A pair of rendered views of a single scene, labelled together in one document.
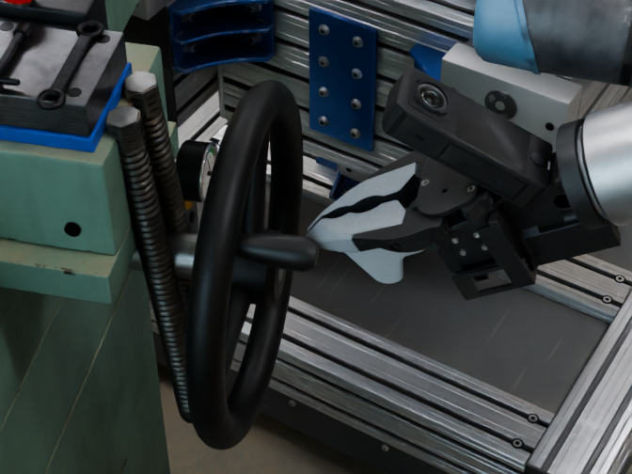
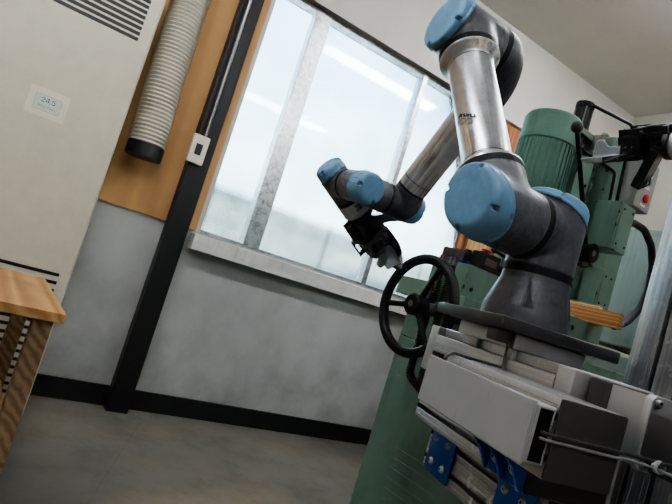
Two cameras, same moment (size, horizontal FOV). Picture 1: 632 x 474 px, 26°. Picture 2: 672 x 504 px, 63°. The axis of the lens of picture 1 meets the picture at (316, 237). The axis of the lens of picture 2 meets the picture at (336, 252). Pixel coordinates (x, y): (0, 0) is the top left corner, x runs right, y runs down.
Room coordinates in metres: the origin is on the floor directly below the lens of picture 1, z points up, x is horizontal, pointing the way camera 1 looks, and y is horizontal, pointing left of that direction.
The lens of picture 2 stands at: (1.62, -1.21, 0.77)
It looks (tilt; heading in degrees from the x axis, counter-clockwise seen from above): 4 degrees up; 134
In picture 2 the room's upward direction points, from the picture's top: 17 degrees clockwise
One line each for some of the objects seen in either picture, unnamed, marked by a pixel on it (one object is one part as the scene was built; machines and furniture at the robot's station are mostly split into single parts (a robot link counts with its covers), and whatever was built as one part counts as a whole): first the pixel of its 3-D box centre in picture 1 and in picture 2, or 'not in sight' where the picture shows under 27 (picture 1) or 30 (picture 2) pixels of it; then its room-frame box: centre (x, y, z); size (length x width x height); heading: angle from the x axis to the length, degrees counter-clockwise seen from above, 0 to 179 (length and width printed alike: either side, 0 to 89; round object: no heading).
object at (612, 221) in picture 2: not in sight; (611, 227); (1.02, 0.56, 1.22); 0.09 x 0.08 x 0.15; 78
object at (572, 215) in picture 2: not in sight; (545, 232); (1.20, -0.29, 0.98); 0.13 x 0.12 x 0.14; 74
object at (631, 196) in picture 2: not in sight; (637, 186); (1.03, 0.67, 1.40); 0.10 x 0.06 x 0.16; 78
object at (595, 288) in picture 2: not in sight; (590, 288); (1.01, 0.53, 1.02); 0.09 x 0.07 x 0.12; 168
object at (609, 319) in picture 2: not in sight; (518, 299); (0.88, 0.37, 0.92); 0.63 x 0.02 x 0.04; 168
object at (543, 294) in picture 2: not in sight; (530, 297); (1.20, -0.28, 0.87); 0.15 x 0.15 x 0.10
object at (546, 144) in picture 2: not in sight; (540, 165); (0.82, 0.38, 1.35); 0.18 x 0.18 x 0.31
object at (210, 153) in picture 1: (193, 177); not in sight; (1.03, 0.12, 0.65); 0.06 x 0.04 x 0.08; 168
